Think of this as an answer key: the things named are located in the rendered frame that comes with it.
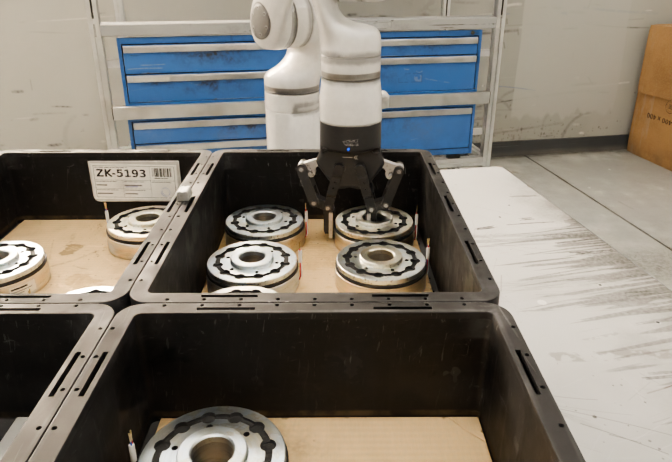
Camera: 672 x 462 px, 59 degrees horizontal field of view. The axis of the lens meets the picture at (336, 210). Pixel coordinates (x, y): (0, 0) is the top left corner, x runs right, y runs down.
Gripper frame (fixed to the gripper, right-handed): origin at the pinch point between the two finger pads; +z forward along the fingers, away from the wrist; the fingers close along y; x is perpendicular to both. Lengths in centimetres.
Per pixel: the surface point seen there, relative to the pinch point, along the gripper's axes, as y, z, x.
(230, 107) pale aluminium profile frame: -61, 25, 168
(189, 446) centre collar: -8.3, -1.2, -40.5
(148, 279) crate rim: -14.9, -7.6, -29.1
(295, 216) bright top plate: -7.4, -0.5, 1.0
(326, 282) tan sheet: -2.0, 2.4, -11.0
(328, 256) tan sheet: -2.4, 2.4, -4.5
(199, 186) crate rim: -17.2, -7.6, -7.4
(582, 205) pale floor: 104, 85, 221
